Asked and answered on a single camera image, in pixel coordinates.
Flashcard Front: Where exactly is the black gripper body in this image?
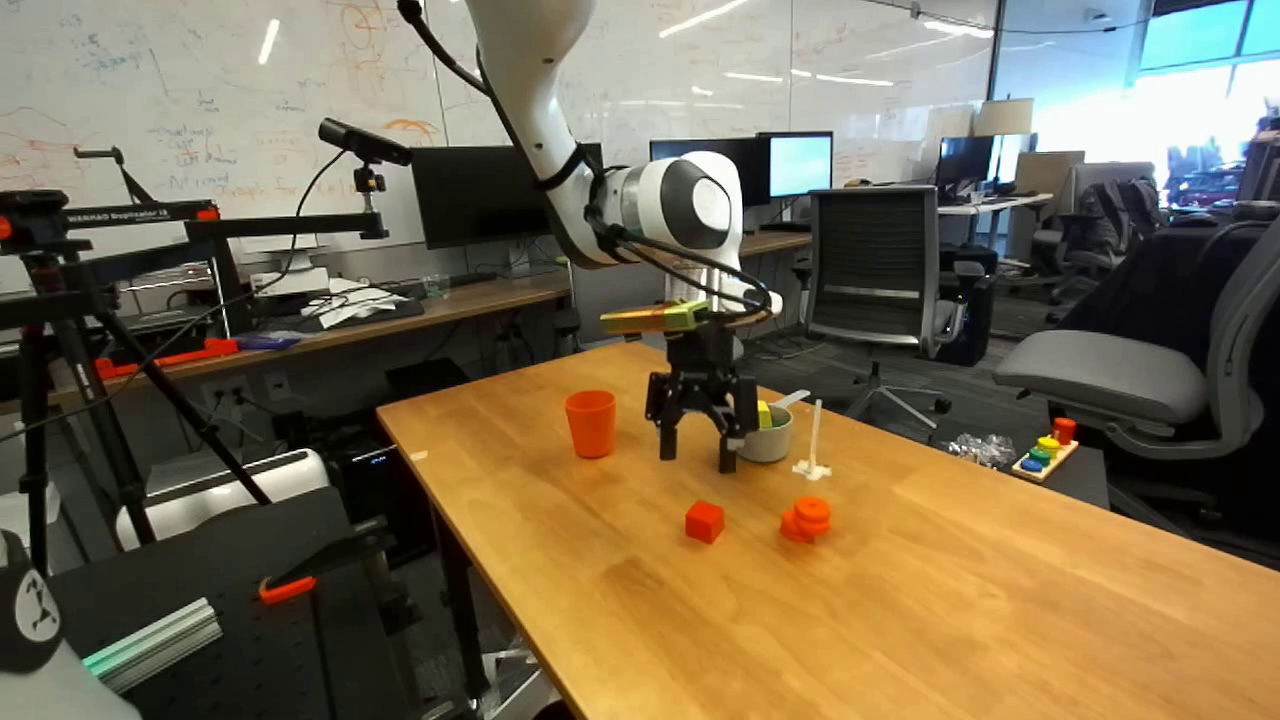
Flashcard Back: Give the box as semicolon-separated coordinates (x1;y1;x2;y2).
642;322;758;436

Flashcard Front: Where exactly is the gray cup with handle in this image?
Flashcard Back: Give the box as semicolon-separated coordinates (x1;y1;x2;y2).
738;387;809;465

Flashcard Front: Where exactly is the yellow cube block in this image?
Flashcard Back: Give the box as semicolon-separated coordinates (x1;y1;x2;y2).
754;399;771;430

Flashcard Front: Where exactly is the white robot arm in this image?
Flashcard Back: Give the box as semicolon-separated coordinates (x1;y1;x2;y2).
464;0;784;471

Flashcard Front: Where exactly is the orange plastic cup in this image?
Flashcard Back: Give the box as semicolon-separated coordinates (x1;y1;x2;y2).
562;387;616;460

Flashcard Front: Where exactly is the red cube block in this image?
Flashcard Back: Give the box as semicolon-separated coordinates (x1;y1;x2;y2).
685;499;728;542

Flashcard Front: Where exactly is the orange double disc block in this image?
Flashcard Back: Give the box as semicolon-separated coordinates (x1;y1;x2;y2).
781;495;833;542

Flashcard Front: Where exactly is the dark mesh office chair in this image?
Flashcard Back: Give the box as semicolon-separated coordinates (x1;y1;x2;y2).
802;184;955;430

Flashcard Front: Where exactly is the computer monitor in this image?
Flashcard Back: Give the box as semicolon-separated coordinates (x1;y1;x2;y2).
763;130;833;199

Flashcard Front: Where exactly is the colorful stacking toy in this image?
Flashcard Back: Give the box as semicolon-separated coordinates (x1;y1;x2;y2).
1013;417;1079;478

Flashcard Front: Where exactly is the gray office chair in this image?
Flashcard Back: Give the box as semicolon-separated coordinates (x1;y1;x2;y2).
995;225;1280;460

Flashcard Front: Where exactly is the wrist camera with wooden mount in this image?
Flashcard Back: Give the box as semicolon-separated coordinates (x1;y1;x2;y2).
600;301;705;334

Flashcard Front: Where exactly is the black camera tripod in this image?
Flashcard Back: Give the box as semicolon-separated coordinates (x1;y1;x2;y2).
0;114;416;576

